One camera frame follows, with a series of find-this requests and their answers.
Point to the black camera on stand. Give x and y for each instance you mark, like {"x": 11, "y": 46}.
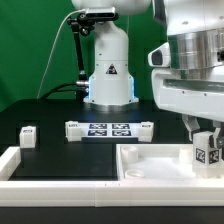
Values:
{"x": 102, "y": 13}

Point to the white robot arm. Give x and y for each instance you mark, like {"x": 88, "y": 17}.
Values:
{"x": 188, "y": 69}

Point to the white square tabletop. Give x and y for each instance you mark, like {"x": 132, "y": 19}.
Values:
{"x": 155, "y": 161}

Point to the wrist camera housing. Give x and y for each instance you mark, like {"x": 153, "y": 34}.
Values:
{"x": 160, "y": 57}

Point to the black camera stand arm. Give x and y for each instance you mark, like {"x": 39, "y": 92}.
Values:
{"x": 82, "y": 90}

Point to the white U-shaped fence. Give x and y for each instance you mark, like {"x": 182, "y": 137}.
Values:
{"x": 125, "y": 192}

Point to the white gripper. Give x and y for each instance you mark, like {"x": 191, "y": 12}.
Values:
{"x": 202, "y": 98}

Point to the black marker base plate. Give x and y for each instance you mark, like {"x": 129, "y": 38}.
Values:
{"x": 109, "y": 131}

